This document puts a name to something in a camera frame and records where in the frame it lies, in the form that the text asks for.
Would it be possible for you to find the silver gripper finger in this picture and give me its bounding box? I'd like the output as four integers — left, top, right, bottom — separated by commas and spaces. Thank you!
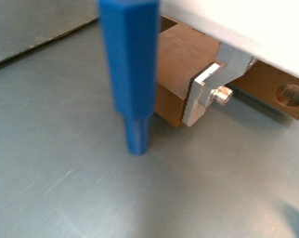
183, 43, 256, 126

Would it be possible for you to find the brown T-shaped block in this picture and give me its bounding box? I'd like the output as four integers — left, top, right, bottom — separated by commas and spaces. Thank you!
155, 17, 299, 127

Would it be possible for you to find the blue hexagonal peg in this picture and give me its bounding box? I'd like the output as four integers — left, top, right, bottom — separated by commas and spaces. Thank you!
99, 0, 160, 155

